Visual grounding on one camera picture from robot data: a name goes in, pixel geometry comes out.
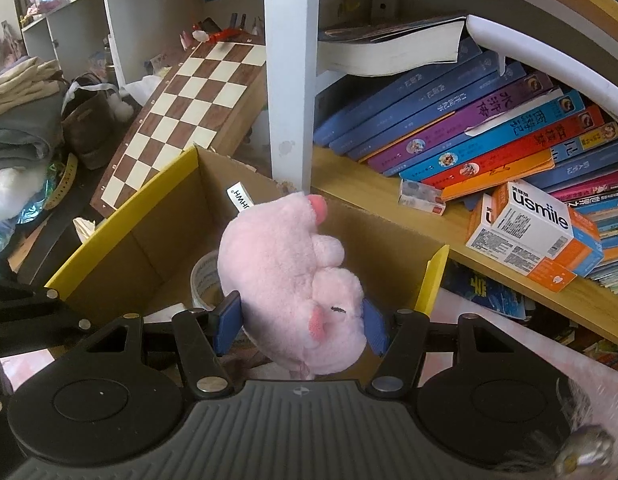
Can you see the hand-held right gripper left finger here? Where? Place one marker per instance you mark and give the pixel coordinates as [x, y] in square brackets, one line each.
[226, 322]

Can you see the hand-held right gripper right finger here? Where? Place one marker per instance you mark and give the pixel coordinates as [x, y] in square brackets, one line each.
[376, 327]

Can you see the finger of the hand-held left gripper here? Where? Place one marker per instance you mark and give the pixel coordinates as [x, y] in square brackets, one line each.
[24, 297]
[39, 330]

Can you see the clear tape roll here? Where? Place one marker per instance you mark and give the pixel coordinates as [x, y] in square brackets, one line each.
[204, 280]

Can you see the pink plush pig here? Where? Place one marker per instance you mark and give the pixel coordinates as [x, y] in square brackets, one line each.
[284, 270]

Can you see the yellow cardboard box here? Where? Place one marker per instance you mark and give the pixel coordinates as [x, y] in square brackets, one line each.
[154, 240]

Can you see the white fluffy cloth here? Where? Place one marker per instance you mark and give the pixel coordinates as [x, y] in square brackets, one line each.
[11, 190]

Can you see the blue flat book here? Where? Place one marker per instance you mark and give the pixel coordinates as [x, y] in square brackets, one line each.
[484, 292]

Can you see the yellow band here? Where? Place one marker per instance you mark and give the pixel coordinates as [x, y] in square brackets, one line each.
[64, 180]

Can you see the small red white box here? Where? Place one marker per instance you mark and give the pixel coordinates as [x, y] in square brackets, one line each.
[421, 197]

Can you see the pink printed desk mat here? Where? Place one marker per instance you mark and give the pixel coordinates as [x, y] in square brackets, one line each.
[514, 355]

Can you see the grey folded cloth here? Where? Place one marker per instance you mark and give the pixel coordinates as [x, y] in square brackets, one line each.
[19, 130]

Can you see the brown bag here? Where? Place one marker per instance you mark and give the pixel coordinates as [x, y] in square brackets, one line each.
[89, 120]

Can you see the beige folded cloth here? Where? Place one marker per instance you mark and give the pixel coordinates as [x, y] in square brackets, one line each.
[19, 82]

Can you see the wooden chessboard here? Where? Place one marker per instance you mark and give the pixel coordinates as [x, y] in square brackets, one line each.
[179, 110]

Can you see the row of colourful books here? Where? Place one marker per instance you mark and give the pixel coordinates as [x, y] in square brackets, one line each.
[489, 130]

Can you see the fluffy charm with silver bell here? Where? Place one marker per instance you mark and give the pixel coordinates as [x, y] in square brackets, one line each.
[584, 452]

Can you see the white wooden bookshelf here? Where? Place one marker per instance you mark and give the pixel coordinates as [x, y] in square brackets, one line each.
[289, 60]

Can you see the white lamp bar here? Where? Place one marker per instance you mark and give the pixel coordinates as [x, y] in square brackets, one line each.
[564, 55]

